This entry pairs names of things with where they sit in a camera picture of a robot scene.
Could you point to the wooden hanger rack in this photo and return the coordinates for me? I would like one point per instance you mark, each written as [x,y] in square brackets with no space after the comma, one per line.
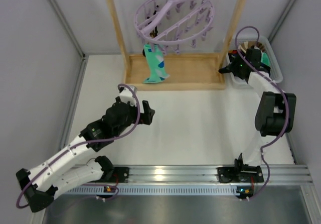
[187,70]

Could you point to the mint green sock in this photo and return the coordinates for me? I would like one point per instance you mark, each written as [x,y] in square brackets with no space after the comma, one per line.
[265,60]
[155,60]

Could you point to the aluminium mounting rail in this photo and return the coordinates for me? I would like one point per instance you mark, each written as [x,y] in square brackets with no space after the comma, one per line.
[193,180]

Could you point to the purple round clip hanger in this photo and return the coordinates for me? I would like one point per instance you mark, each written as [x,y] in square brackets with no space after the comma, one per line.
[178,22]

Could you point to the mint green sock back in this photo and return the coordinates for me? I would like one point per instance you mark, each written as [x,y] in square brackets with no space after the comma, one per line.
[155,60]

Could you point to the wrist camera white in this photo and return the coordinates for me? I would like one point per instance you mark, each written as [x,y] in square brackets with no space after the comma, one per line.
[127,94]
[253,56]

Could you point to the mint green sock front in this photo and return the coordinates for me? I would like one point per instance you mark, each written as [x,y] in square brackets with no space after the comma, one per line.
[265,60]

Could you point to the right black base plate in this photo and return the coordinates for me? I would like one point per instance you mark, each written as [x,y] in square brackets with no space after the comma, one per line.
[240,175]

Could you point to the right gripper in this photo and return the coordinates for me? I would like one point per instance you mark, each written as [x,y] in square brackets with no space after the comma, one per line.
[232,68]

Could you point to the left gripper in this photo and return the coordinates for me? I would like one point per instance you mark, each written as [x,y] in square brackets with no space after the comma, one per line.
[146,112]

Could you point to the brown argyle sock hanging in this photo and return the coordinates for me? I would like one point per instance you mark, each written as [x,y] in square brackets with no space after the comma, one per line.
[154,32]

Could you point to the brown argyle socks in basket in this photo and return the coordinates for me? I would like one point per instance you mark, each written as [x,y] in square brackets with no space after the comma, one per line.
[251,44]

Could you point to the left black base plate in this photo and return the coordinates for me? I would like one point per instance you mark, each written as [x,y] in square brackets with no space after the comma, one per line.
[120,175]

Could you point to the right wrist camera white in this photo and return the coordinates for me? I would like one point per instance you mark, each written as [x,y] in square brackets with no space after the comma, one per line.
[253,56]

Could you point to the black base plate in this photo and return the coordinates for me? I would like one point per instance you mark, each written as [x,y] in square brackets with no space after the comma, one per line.
[120,175]
[240,175]

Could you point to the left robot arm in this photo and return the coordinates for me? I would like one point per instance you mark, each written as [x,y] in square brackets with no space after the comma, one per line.
[44,183]

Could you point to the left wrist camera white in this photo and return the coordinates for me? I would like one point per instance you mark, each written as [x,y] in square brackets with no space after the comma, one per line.
[127,94]

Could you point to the white plastic basket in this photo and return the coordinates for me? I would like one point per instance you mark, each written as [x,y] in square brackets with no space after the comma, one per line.
[275,72]

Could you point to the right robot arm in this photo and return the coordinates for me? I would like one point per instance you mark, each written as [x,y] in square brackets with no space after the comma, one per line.
[276,110]

